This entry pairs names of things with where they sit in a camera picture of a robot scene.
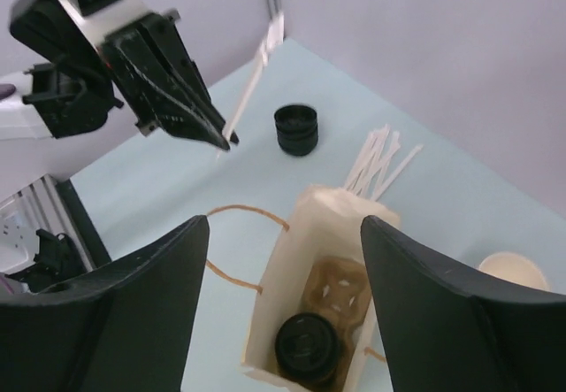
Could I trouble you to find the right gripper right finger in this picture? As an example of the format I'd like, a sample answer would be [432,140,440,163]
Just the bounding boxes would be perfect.
[361,216,565,391]

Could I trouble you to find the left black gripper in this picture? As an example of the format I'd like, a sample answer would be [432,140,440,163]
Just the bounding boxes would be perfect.
[10,0,240,151]

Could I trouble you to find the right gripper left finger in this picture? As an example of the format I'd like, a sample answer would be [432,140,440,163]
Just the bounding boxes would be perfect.
[1,215,210,392]

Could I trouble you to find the single brown pulp carrier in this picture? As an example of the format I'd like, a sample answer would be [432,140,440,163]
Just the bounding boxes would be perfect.
[302,257,371,334]

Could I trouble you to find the single white straw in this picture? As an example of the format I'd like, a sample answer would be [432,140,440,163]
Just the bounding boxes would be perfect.
[222,11,285,141]

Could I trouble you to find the black plastic cup lid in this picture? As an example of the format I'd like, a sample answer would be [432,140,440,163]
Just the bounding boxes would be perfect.
[274,312,341,382]

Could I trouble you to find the tan paper bag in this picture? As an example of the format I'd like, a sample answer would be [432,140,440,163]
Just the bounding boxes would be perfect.
[207,185,401,391]

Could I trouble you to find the stack of paper cups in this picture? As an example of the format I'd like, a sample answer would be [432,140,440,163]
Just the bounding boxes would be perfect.
[478,252,551,291]

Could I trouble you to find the stack of black lids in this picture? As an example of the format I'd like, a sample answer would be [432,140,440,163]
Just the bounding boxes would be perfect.
[274,104,318,157]

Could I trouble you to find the pile of white straws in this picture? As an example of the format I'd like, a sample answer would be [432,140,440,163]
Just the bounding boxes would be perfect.
[343,124,424,201]

